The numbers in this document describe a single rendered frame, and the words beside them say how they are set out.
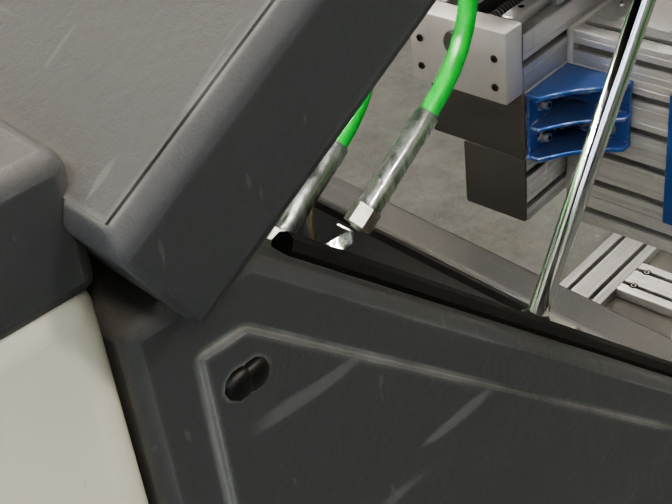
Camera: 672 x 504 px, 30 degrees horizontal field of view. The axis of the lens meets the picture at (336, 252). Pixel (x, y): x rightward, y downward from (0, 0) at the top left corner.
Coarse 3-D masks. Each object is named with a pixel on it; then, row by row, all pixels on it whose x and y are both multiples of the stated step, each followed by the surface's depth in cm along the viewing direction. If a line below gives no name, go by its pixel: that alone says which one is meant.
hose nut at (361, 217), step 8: (352, 208) 87; (360, 208) 87; (368, 208) 87; (352, 216) 87; (360, 216) 87; (368, 216) 87; (376, 216) 87; (352, 224) 87; (360, 224) 87; (368, 224) 87; (368, 232) 87
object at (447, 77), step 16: (464, 0) 86; (464, 16) 86; (464, 32) 87; (448, 48) 88; (464, 48) 87; (448, 64) 88; (448, 80) 88; (432, 96) 88; (448, 96) 88; (432, 112) 88
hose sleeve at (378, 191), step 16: (416, 112) 88; (416, 128) 87; (432, 128) 88; (400, 144) 87; (416, 144) 87; (384, 160) 88; (400, 160) 87; (384, 176) 87; (400, 176) 87; (368, 192) 87; (384, 192) 87
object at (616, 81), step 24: (648, 0) 43; (624, 24) 43; (624, 48) 43; (624, 72) 44; (600, 96) 44; (600, 120) 44; (600, 144) 44; (576, 168) 45; (576, 192) 45; (576, 216) 45; (552, 240) 46; (552, 264) 46; (552, 288) 46; (528, 312) 47
